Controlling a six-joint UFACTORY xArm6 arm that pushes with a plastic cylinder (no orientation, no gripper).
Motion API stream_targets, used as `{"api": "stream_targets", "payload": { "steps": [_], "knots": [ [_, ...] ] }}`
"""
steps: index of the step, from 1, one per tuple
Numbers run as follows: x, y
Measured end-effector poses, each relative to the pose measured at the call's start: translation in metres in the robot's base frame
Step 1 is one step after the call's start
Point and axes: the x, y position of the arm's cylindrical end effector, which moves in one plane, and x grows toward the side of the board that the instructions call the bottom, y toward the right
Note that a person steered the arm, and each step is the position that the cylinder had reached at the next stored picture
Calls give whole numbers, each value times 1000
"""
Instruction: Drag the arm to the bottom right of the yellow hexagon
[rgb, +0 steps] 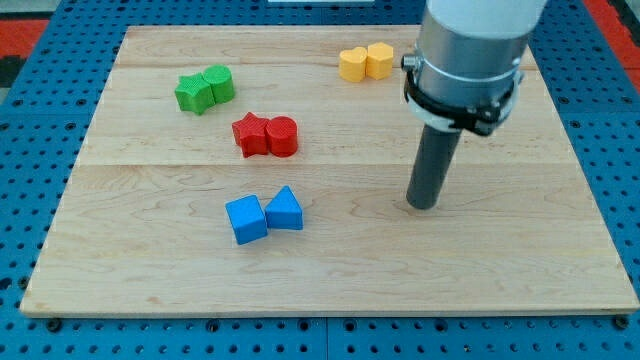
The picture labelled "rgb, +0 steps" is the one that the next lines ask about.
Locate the yellow hexagon block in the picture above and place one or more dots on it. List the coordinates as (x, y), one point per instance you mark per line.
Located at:
(380, 58)

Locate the yellow heart block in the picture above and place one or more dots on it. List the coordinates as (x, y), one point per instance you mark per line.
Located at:
(352, 64)

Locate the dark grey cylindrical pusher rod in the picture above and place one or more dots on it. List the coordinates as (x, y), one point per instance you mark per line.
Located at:
(433, 158)

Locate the red star block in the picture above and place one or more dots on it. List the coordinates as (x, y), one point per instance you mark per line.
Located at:
(250, 135)

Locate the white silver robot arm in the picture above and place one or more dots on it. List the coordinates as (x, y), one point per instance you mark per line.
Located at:
(464, 71)

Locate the blue cube block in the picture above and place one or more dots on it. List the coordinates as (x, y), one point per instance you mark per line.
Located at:
(247, 219)

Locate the green star block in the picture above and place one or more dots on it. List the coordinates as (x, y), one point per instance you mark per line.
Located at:
(194, 94)

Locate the light wooden board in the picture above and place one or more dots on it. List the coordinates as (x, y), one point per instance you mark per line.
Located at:
(142, 230)

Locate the green cylinder block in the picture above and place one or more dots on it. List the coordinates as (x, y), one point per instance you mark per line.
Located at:
(220, 79)

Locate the red cylinder block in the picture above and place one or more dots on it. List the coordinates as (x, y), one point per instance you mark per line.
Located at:
(282, 136)

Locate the blue triangle block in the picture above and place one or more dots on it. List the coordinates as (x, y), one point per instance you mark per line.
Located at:
(284, 211)

